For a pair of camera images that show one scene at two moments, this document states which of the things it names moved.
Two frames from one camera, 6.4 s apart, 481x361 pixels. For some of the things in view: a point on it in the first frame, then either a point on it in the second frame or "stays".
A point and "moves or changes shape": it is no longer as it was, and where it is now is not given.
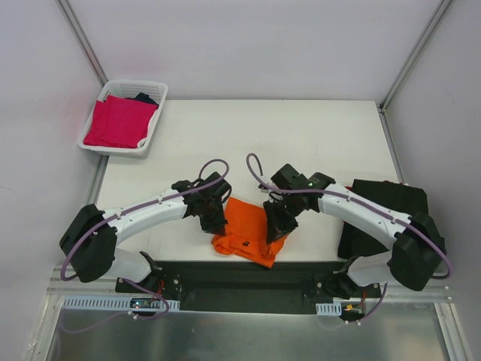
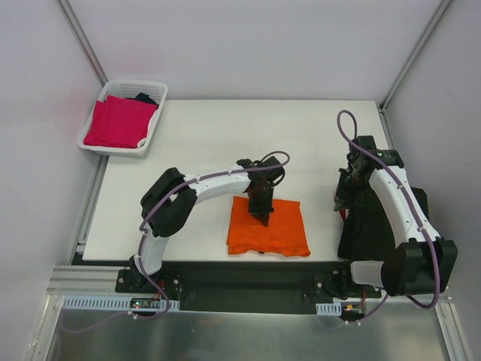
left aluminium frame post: [69, 14] stays
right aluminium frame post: [437, 13] stays
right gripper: [280, 213] -> [343, 193]
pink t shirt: [119, 122] stays
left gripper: [212, 212] -> [261, 205]
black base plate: [234, 286] stays
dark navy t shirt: [145, 98] stays
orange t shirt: [246, 236] moves or changes shape
